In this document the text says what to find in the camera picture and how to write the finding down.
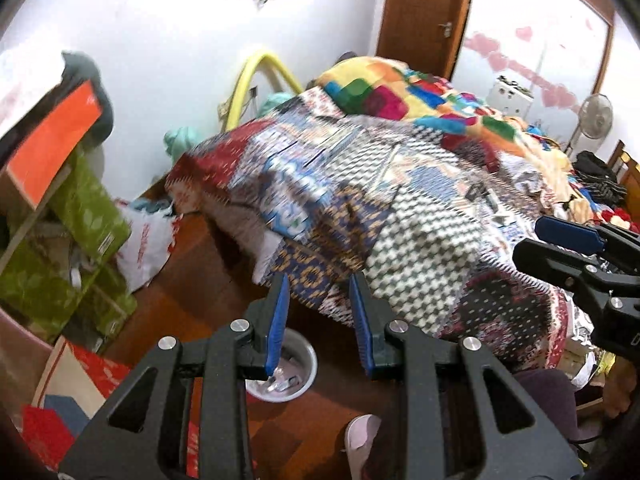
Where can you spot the person's leg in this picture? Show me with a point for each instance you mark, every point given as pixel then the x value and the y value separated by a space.
pixel 547 405

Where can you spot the person's white shoe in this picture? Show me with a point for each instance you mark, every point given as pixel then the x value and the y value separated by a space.
pixel 362 442

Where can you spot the silver wrapper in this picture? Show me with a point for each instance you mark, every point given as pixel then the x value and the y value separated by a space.
pixel 282 384

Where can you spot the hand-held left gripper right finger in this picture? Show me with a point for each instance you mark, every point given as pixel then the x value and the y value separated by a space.
pixel 361 330

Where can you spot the white plastic shopping bag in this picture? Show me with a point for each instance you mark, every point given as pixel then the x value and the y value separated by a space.
pixel 145 245

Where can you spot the green leaf-pattern box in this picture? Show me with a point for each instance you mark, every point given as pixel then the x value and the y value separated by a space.
pixel 90 210
pixel 35 290

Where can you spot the wall socket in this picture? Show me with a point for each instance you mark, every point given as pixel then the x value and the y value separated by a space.
pixel 221 110

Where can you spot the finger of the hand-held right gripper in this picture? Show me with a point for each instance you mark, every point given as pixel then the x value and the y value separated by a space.
pixel 550 260
pixel 570 232

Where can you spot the red patterned carton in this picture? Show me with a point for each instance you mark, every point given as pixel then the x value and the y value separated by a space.
pixel 85 380

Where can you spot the colourful block-pattern blanket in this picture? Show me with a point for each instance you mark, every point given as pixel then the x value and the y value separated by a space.
pixel 425 100

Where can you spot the standing electric fan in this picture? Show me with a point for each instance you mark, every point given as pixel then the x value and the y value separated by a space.
pixel 595 115

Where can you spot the orange box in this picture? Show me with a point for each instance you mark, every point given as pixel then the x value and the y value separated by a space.
pixel 55 145

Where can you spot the red plush toy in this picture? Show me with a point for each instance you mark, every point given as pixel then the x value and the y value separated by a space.
pixel 620 220

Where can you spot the person's right hand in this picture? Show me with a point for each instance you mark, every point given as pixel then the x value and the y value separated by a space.
pixel 617 395

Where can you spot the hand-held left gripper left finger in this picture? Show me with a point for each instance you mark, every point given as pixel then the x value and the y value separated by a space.
pixel 277 325

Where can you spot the frosted sliding-door wardrobe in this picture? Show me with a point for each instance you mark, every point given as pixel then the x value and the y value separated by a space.
pixel 540 35

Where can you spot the white plastic bucket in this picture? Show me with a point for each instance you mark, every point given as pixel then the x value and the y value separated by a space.
pixel 300 365

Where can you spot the brown wooden door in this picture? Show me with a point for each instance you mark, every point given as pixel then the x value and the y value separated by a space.
pixel 425 15

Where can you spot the teal soft cushion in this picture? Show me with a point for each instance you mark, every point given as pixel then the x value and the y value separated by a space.
pixel 272 102
pixel 182 140

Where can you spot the white cloth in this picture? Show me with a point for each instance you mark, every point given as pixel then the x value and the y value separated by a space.
pixel 27 90

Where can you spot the black clothes pile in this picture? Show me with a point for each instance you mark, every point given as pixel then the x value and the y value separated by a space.
pixel 600 177

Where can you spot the patchwork bed sheet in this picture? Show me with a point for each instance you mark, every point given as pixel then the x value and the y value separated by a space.
pixel 375 210

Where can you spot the small white cabinet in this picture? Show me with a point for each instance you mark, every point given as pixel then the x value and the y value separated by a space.
pixel 510 95

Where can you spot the cluster of small bed items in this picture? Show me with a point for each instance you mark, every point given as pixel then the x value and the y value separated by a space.
pixel 490 205

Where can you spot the yellow foam hoop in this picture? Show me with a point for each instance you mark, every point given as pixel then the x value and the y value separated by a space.
pixel 247 80

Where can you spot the wooden bed headboard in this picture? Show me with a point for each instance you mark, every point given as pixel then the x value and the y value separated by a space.
pixel 627 162

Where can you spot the pink heart stickers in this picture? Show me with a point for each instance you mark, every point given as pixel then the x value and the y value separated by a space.
pixel 520 70

